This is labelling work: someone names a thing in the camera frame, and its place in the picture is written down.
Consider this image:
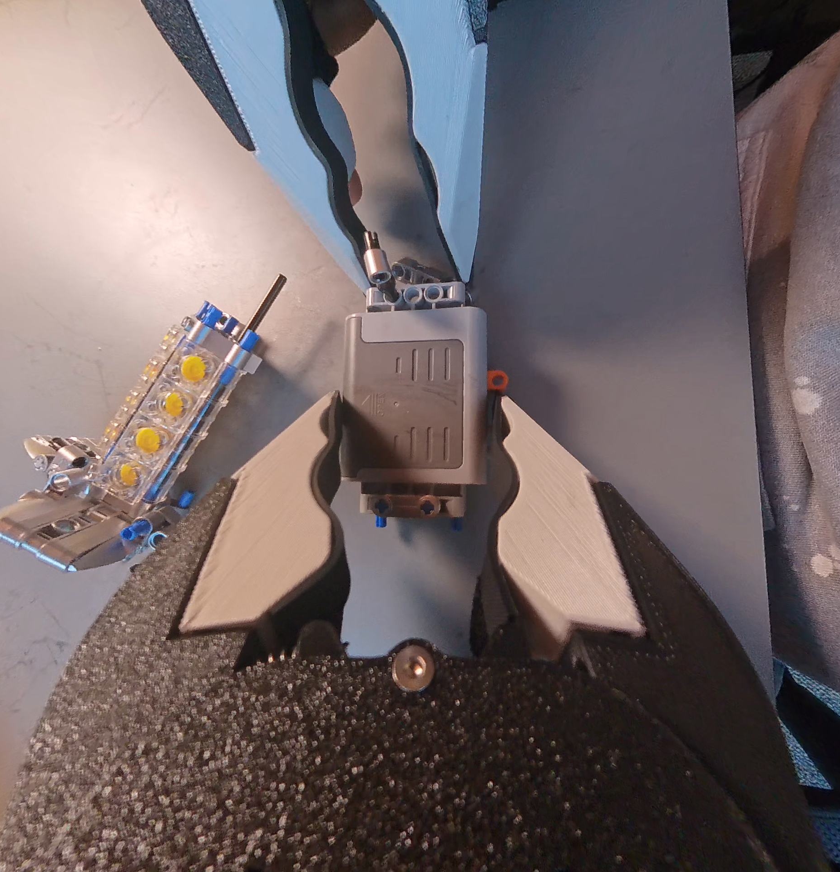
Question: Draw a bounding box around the grey battery box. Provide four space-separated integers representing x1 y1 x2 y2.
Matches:
339 259 509 530

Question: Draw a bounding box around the toy engine model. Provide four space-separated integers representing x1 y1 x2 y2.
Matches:
0 273 287 573

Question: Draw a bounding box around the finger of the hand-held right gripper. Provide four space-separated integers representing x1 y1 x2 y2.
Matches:
366 0 492 280
186 0 387 294

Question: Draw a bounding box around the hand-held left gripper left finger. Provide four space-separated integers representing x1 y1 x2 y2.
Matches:
175 393 350 641

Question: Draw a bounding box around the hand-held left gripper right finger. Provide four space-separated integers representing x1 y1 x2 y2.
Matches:
475 396 648 662

